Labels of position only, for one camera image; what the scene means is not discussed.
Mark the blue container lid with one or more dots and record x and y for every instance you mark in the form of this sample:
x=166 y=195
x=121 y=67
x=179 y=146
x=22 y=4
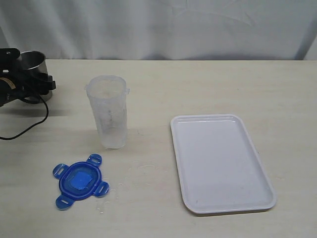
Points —
x=80 y=181

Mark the clear tall plastic container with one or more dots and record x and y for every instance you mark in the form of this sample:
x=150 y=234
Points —
x=107 y=96

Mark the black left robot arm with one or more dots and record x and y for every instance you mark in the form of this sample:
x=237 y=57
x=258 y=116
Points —
x=24 y=76

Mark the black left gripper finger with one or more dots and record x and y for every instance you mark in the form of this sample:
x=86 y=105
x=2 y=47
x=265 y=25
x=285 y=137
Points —
x=41 y=83

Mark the white backdrop curtain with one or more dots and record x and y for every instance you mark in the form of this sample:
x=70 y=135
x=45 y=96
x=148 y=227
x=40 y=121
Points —
x=162 y=29

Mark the white plastic tray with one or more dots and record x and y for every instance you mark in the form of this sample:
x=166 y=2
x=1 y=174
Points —
x=218 y=166

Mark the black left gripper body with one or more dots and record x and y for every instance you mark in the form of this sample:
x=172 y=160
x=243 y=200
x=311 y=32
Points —
x=12 y=78

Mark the stainless steel cup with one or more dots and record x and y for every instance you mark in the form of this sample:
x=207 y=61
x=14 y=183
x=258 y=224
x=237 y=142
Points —
x=33 y=63

